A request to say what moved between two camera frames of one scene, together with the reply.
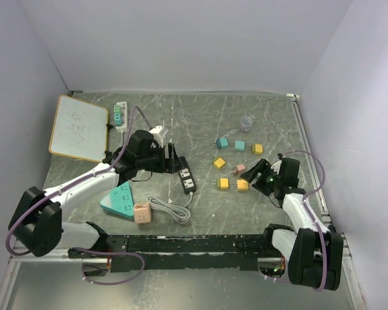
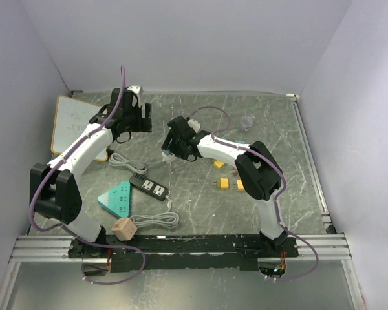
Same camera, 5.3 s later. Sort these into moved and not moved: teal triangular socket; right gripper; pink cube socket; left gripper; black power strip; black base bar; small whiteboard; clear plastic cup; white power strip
Moved: black power strip; white power strip; pink cube socket; right gripper; left gripper
Not moved: clear plastic cup; small whiteboard; black base bar; teal triangular socket
